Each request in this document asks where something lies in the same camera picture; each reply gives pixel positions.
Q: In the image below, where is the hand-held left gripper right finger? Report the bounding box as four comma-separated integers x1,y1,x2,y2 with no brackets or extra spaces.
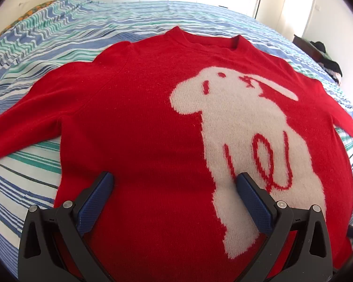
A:
236,172,334,282

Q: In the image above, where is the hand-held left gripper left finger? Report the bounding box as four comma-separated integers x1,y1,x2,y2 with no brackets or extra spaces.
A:
18,171,115,282

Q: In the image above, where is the pile of dark clothes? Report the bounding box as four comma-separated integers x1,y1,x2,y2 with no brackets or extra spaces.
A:
309,40,344,83

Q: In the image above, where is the dark wooden furniture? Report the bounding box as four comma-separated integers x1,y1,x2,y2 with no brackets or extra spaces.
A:
293,34,321,65

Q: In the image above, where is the orange patterned sheet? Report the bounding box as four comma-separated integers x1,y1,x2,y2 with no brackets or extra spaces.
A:
0,2,52,45

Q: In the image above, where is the red sweater with white rabbit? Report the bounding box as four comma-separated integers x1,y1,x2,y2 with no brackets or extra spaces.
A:
0,26,353,282

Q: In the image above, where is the striped bedspread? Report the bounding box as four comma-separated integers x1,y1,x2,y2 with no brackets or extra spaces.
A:
0,0,353,271

